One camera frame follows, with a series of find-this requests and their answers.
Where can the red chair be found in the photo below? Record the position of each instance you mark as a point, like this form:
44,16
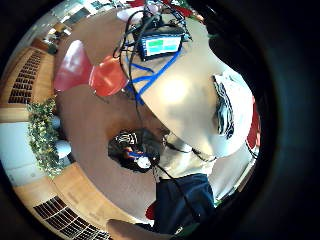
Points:
71,66
255,123
108,76

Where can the red flowers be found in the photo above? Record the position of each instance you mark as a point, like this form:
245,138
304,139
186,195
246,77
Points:
181,10

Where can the the person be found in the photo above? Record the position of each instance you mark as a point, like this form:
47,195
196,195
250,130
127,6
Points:
183,203

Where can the white planter pot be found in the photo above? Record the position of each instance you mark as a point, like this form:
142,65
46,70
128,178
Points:
55,122
63,149

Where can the floor vent grille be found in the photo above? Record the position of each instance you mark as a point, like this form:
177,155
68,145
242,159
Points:
70,220
25,78

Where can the green plant hedge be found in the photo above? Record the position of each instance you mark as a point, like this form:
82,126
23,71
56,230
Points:
41,136

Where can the black device with screen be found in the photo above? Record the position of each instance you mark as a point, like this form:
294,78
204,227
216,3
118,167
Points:
160,45

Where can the white black-striped cloth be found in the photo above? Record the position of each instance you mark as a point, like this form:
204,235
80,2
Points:
233,103

